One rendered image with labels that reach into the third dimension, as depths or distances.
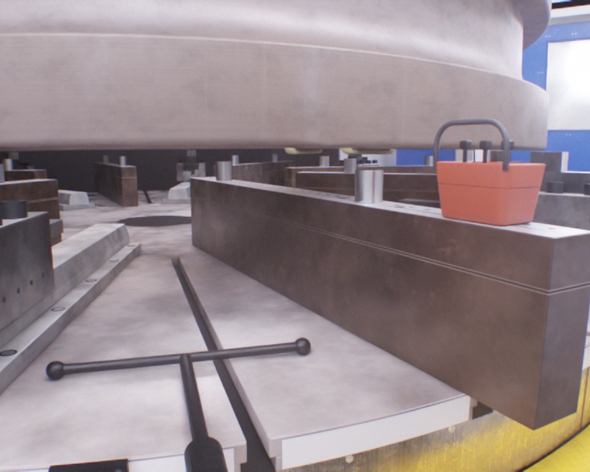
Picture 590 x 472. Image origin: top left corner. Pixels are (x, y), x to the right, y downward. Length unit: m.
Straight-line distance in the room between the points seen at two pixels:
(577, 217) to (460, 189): 1.07
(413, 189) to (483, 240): 2.21
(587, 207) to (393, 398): 1.24
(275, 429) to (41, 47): 1.01
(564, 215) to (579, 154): 4.34
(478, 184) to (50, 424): 0.98
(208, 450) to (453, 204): 0.70
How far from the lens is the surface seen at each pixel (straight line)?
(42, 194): 2.95
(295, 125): 1.40
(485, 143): 1.15
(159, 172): 8.10
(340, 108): 1.47
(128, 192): 5.04
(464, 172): 1.13
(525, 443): 1.54
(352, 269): 1.47
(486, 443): 1.40
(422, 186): 3.29
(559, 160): 2.28
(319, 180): 3.39
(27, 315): 1.58
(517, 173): 1.09
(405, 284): 1.29
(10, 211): 1.38
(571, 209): 2.16
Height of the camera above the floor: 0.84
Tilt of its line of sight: 10 degrees down
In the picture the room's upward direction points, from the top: straight up
